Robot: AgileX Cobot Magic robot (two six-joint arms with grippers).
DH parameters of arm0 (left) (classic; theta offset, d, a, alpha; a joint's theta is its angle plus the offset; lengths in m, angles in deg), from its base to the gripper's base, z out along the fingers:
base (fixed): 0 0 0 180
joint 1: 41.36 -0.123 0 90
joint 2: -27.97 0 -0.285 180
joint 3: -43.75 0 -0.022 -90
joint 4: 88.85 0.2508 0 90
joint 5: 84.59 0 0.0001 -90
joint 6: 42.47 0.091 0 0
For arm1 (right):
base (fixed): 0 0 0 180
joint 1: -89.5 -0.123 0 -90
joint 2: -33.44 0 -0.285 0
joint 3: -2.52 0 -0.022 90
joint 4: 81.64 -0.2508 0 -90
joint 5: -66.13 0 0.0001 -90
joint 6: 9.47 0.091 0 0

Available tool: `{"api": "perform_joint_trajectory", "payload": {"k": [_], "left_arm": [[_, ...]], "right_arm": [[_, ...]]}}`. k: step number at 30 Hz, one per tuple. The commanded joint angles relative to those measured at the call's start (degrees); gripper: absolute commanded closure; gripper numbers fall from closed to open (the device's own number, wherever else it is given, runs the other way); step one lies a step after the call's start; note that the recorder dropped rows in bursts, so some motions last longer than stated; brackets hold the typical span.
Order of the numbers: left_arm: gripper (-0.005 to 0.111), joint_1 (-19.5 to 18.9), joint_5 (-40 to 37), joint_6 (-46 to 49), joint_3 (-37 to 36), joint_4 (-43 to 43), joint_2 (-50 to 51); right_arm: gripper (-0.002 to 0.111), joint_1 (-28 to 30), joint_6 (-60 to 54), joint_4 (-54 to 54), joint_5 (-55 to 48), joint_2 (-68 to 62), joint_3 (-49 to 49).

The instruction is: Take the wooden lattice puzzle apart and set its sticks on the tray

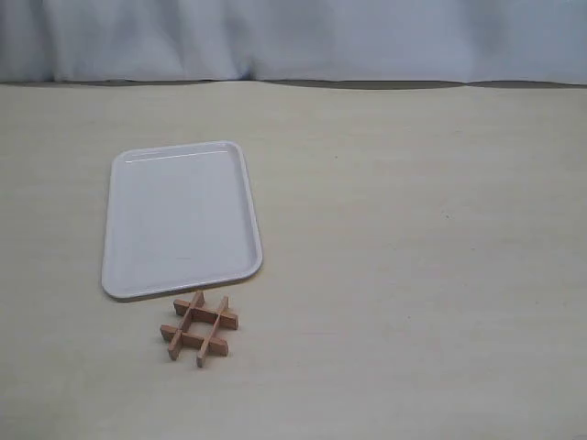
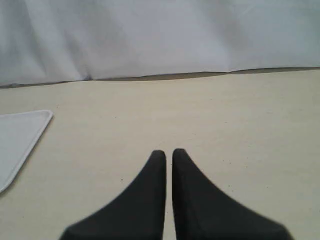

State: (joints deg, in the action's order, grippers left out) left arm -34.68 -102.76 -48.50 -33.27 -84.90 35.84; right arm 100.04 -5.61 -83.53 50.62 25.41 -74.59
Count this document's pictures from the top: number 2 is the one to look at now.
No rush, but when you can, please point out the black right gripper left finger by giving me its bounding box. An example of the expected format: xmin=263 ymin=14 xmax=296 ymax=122
xmin=60 ymin=150 xmax=167 ymax=240

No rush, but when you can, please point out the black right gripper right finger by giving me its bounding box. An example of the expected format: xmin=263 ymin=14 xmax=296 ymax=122
xmin=172 ymin=148 xmax=292 ymax=240

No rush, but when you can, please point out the white plastic tray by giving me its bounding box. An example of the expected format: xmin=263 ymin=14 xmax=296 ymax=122
xmin=0 ymin=109 xmax=53 ymax=192

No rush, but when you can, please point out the white backdrop cloth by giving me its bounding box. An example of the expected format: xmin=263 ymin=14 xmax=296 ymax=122
xmin=0 ymin=0 xmax=320 ymax=87

